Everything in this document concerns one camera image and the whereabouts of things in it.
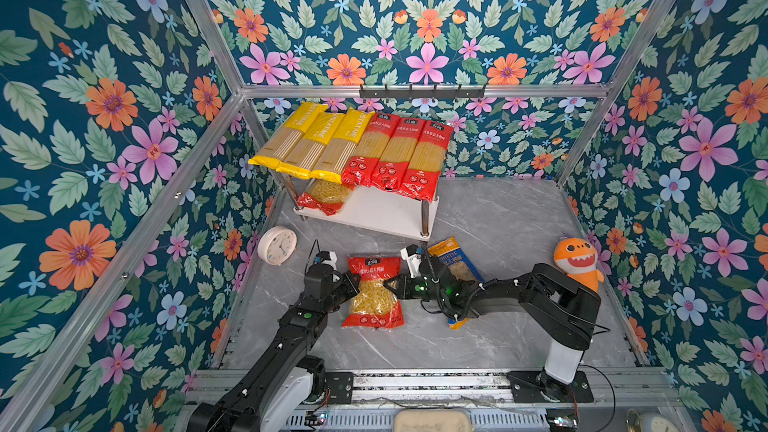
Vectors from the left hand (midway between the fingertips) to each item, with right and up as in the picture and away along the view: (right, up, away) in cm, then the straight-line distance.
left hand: (366, 270), depth 82 cm
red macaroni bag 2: (+3, -9, -2) cm, 10 cm away
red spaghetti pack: (+8, +27, -11) cm, 30 cm away
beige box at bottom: (+18, -30, -16) cm, 39 cm away
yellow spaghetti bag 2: (-16, +30, -8) cm, 35 cm away
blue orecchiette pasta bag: (+26, +3, +12) cm, 28 cm away
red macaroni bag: (-15, +22, +18) cm, 32 cm away
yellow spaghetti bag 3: (-6, +34, -4) cm, 35 cm away
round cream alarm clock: (-29, +6, +9) cm, 31 cm away
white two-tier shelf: (0, +18, +19) cm, 26 cm away
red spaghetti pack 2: (0, +27, -11) cm, 29 cm away
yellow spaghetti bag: (-23, +32, -6) cm, 40 cm away
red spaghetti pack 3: (+16, +28, -10) cm, 34 cm away
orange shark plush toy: (+63, +2, +6) cm, 64 cm away
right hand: (+5, -4, 0) cm, 6 cm away
